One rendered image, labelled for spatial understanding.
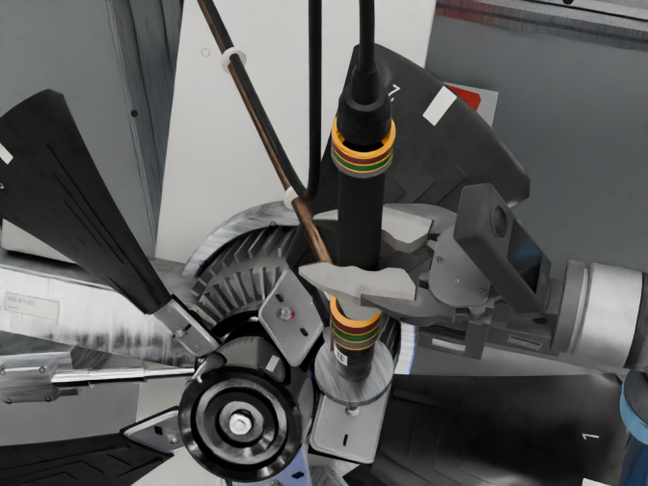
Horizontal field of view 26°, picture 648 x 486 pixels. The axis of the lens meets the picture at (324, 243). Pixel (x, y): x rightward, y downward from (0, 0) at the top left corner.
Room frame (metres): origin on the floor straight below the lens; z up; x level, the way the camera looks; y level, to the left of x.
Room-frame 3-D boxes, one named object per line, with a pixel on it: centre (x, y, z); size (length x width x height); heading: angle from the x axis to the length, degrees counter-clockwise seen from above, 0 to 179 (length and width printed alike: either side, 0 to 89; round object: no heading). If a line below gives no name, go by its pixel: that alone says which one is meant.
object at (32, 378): (0.65, 0.31, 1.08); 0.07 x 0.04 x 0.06; 87
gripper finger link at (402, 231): (0.59, -0.04, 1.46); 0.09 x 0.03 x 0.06; 67
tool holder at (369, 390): (0.57, -0.02, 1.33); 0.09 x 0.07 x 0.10; 22
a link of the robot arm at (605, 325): (0.52, -0.21, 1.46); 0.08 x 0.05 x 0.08; 167
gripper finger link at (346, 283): (0.53, -0.03, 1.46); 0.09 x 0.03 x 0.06; 87
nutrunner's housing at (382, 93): (0.56, -0.03, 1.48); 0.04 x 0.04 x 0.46
